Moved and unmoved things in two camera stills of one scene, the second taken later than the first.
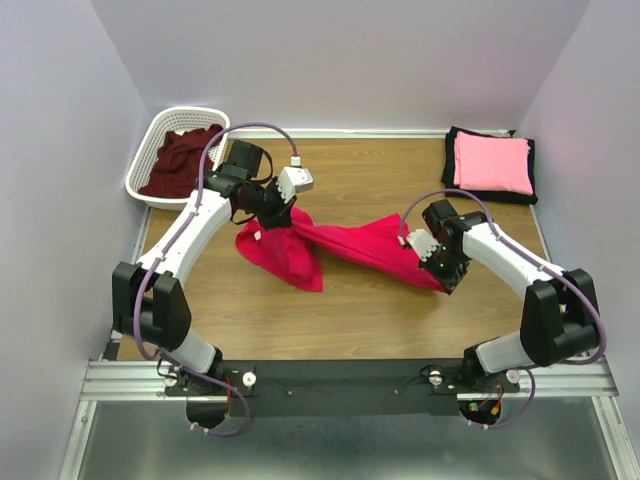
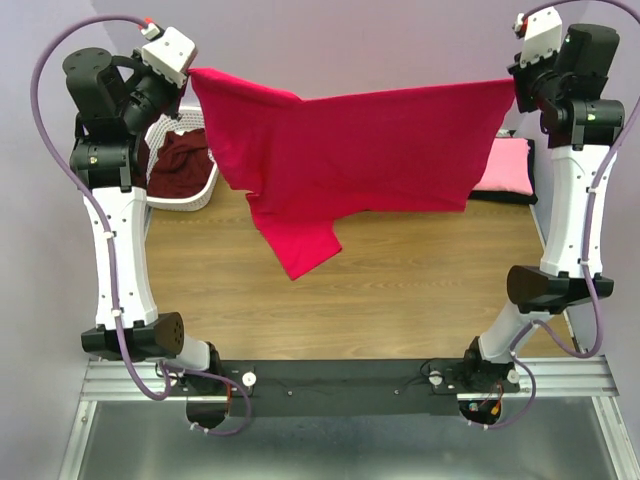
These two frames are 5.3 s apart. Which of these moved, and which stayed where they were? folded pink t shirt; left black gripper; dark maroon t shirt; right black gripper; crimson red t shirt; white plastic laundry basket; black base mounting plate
Moved: crimson red t shirt; right black gripper; left black gripper
Stayed: folded pink t shirt; black base mounting plate; dark maroon t shirt; white plastic laundry basket
